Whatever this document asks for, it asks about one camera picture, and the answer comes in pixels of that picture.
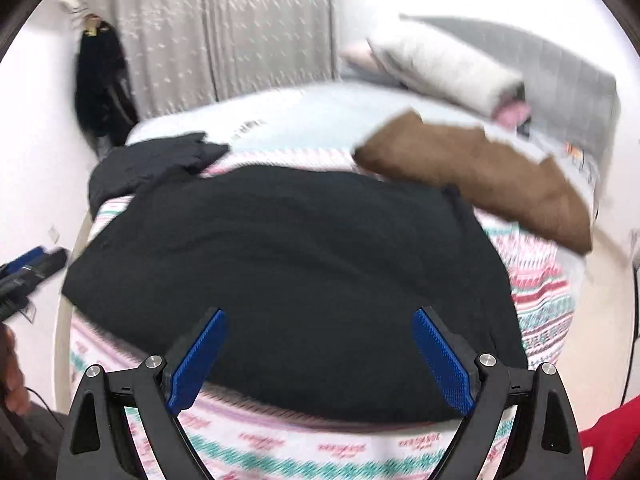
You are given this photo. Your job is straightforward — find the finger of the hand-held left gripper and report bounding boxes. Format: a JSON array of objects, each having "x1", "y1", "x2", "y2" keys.
[
  {"x1": 0, "y1": 248, "x2": 69, "y2": 293},
  {"x1": 0, "y1": 246, "x2": 47, "y2": 275}
]

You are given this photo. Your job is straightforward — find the grey padded headboard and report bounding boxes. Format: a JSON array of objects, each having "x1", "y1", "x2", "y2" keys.
[{"x1": 400, "y1": 14, "x2": 621, "y2": 181}]

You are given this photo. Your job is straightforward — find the black coat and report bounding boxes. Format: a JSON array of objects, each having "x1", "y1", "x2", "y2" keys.
[{"x1": 61, "y1": 132, "x2": 528, "y2": 423}]

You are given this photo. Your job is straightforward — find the hanging black clothes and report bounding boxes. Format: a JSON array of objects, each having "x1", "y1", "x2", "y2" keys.
[{"x1": 74, "y1": 22, "x2": 140, "y2": 156}]

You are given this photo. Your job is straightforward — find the red plastic chair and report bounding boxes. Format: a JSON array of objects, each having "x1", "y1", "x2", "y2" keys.
[{"x1": 580, "y1": 395, "x2": 640, "y2": 480}]

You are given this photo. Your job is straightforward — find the small pink cushion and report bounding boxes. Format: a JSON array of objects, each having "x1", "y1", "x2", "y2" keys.
[{"x1": 495, "y1": 100, "x2": 532, "y2": 129}]

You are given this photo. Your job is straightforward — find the grey dotted curtain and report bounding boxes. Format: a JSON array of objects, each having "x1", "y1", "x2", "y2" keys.
[
  {"x1": 200, "y1": 0, "x2": 336, "y2": 102},
  {"x1": 82, "y1": 0, "x2": 216, "y2": 121}
]

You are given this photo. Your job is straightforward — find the pale pink pillow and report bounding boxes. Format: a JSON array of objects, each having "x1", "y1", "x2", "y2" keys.
[{"x1": 341, "y1": 42, "x2": 377, "y2": 75}]

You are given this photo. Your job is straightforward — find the white pillow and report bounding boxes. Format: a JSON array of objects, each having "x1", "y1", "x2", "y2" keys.
[{"x1": 367, "y1": 35, "x2": 523, "y2": 116}]

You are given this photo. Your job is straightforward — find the bed with grey sheet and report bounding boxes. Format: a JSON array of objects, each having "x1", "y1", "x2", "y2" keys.
[{"x1": 125, "y1": 80, "x2": 601, "y2": 211}]

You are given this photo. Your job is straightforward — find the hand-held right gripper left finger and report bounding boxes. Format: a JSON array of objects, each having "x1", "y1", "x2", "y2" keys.
[{"x1": 56, "y1": 307, "x2": 230, "y2": 480}]

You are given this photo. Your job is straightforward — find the person's left hand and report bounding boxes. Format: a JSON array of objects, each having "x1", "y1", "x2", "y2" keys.
[{"x1": 0, "y1": 327, "x2": 31, "y2": 415}]

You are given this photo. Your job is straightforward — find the white fringed cloth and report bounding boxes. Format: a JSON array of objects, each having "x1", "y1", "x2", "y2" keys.
[{"x1": 220, "y1": 116, "x2": 267, "y2": 148}]

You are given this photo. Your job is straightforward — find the brown coat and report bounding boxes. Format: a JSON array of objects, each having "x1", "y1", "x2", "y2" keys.
[{"x1": 354, "y1": 111, "x2": 595, "y2": 255}]

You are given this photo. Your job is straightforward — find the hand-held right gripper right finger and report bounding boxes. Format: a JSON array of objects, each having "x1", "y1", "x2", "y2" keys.
[{"x1": 411, "y1": 306, "x2": 586, "y2": 480}]

